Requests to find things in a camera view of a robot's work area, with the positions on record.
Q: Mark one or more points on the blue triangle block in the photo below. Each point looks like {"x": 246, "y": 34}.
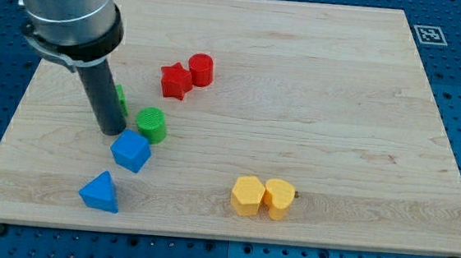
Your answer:
{"x": 100, "y": 193}

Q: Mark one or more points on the wooden board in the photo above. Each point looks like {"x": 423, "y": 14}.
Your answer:
{"x": 331, "y": 99}

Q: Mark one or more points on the yellow heart block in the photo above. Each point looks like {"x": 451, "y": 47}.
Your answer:
{"x": 278, "y": 197}

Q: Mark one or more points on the green cylinder block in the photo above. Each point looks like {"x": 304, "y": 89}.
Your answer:
{"x": 150, "y": 123}

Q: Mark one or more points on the white fiducial marker tag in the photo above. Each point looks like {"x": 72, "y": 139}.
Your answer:
{"x": 430, "y": 35}

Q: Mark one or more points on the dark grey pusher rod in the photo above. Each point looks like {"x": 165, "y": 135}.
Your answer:
{"x": 100, "y": 89}

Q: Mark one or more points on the green star block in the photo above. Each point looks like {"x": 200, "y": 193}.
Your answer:
{"x": 122, "y": 99}

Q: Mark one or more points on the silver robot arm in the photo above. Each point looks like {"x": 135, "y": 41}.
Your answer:
{"x": 73, "y": 33}

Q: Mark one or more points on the red star block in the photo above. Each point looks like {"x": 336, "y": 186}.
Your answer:
{"x": 176, "y": 81}

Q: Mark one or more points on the red cylinder block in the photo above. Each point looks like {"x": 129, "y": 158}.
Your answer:
{"x": 201, "y": 67}

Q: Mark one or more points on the yellow hexagon block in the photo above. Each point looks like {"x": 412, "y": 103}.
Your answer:
{"x": 246, "y": 195}

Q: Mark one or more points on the blue cube block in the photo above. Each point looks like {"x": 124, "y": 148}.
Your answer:
{"x": 131, "y": 150}

